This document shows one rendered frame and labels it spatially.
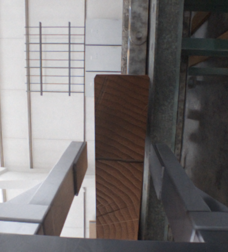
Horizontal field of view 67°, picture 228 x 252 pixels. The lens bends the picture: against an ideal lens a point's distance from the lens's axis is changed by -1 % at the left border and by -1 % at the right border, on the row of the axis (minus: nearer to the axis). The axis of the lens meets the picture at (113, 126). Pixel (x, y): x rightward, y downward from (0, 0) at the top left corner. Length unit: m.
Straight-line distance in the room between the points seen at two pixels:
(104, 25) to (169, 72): 6.03
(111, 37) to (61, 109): 3.04
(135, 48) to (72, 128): 6.41
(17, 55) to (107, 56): 3.36
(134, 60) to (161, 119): 0.11
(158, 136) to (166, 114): 0.04
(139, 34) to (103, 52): 5.70
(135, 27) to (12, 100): 7.27
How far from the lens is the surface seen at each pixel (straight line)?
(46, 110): 6.95
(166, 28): 0.30
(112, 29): 6.22
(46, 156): 7.25
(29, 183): 6.57
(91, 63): 5.98
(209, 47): 0.92
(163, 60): 0.28
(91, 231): 8.01
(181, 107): 1.00
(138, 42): 0.32
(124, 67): 0.95
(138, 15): 0.34
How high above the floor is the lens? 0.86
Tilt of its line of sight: 2 degrees up
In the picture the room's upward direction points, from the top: 88 degrees counter-clockwise
